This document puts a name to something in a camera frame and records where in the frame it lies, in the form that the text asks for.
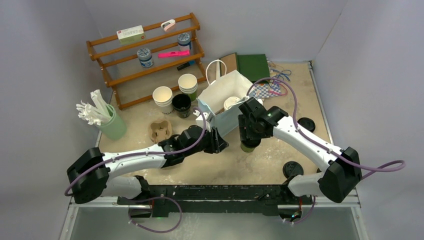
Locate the white green box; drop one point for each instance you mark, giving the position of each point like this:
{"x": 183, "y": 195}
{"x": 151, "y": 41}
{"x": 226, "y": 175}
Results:
{"x": 131, "y": 35}

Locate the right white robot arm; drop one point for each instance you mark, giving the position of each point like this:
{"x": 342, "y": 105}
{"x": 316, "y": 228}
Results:
{"x": 338, "y": 174}

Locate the blue white jar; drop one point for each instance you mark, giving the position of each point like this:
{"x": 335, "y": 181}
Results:
{"x": 145, "y": 57}
{"x": 184, "y": 42}

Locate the green straw holder cup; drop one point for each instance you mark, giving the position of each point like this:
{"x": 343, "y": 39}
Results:
{"x": 116, "y": 128}

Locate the brown pulp cup carrier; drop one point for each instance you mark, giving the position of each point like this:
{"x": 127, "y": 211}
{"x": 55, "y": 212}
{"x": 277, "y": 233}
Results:
{"x": 159, "y": 130}

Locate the light blue paper bag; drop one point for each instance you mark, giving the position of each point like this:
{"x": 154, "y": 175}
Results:
{"x": 222, "y": 97}

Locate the left blue white jar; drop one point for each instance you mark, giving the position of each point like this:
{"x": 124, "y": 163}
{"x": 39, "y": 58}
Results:
{"x": 145, "y": 57}

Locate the white cup lid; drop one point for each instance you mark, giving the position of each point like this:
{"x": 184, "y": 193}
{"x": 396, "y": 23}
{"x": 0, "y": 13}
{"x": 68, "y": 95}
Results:
{"x": 231, "y": 101}

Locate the green paper bag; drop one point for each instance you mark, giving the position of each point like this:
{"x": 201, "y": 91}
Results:
{"x": 253, "y": 66}

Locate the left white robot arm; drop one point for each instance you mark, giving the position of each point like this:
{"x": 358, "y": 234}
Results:
{"x": 96, "y": 173}

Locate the green paper cup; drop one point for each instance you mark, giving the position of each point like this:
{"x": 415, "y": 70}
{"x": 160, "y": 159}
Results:
{"x": 246, "y": 147}

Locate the pink white stapler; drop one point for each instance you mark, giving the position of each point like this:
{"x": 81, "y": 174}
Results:
{"x": 168, "y": 26}

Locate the white wrapped straws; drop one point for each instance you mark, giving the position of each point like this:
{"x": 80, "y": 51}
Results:
{"x": 97, "y": 113}

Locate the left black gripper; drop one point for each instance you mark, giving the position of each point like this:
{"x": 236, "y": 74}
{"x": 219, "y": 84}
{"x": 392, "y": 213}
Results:
{"x": 217, "y": 144}

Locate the pink marker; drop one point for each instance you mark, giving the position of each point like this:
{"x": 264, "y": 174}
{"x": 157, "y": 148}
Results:
{"x": 174, "y": 54}

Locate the black blue marker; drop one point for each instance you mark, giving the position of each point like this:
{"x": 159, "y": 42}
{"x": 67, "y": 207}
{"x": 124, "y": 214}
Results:
{"x": 185, "y": 65}

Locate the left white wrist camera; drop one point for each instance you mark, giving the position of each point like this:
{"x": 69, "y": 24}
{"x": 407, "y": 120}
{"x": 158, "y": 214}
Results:
{"x": 203, "y": 120}

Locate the wooden shelf rack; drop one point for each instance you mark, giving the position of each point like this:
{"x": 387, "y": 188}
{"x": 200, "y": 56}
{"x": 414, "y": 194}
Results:
{"x": 120, "y": 65}

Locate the right blue white jar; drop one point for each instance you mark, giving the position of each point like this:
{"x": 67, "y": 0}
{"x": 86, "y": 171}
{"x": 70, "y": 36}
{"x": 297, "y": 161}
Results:
{"x": 184, "y": 42}

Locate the white cup stack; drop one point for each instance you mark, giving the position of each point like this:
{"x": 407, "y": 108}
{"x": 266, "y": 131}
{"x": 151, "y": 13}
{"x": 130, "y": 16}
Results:
{"x": 188, "y": 84}
{"x": 163, "y": 97}

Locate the checkered patterned paper bag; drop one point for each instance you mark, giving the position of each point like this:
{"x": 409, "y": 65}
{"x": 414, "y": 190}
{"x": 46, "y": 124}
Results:
{"x": 268, "y": 89}

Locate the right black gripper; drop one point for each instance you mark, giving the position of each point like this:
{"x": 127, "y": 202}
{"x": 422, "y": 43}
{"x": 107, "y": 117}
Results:
{"x": 243, "y": 126}

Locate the black paper cup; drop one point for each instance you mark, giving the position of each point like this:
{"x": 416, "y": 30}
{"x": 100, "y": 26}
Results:
{"x": 182, "y": 103}

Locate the black cup lid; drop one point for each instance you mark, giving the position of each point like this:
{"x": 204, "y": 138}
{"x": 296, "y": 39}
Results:
{"x": 307, "y": 123}
{"x": 292, "y": 169}

